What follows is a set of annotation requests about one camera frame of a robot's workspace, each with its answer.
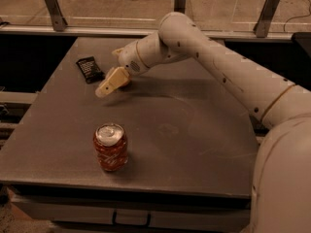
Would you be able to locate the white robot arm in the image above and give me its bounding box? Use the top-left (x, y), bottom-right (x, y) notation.
top-left (95, 12), bottom-right (311, 233)

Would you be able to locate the black rxbar chocolate wrapper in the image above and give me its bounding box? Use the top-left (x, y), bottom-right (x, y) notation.
top-left (76, 56), bottom-right (105, 83)

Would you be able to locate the red soda can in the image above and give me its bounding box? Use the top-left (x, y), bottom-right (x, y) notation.
top-left (93, 122), bottom-right (128, 172)

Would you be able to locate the grey table drawer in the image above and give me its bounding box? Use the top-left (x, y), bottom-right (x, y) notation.
top-left (12, 195), bottom-right (249, 233)

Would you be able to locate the left metal rail bracket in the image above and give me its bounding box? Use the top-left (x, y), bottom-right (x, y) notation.
top-left (45, 0), bottom-right (67, 32)

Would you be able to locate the metal rail bracket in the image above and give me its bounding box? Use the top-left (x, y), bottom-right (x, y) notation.
top-left (254, 0), bottom-right (280, 38)
top-left (174, 0), bottom-right (186, 13)
top-left (45, 0), bottom-right (67, 32)

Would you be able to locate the middle metal rail bracket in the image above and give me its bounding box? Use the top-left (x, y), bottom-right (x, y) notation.
top-left (174, 0), bottom-right (186, 13)

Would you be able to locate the horizontal metal rail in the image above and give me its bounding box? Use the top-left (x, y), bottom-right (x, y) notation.
top-left (0, 24), bottom-right (294, 43)

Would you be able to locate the right metal rail bracket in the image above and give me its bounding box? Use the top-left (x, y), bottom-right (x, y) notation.
top-left (254, 0), bottom-right (280, 38)

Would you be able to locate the black drawer handle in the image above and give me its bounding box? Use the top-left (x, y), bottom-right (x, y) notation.
top-left (112, 209), bottom-right (152, 227)

